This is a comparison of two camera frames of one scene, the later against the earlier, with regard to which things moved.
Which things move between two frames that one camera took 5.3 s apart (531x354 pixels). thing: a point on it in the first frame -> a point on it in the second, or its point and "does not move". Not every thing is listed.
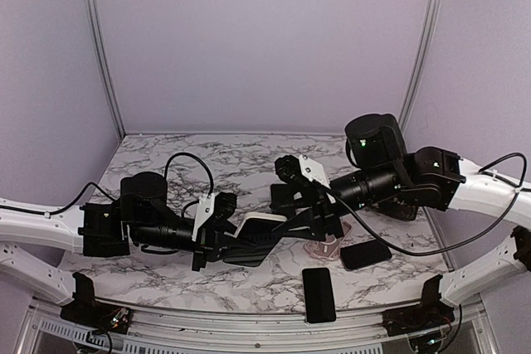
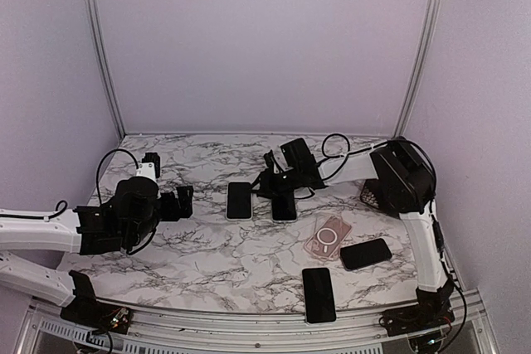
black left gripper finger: (250, 253) -> (185, 196)
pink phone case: (326, 249) does not move
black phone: (362, 254) does not move
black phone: (252, 242) -> (239, 203)
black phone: (319, 303) does not move
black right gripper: (321, 216) -> (266, 189)
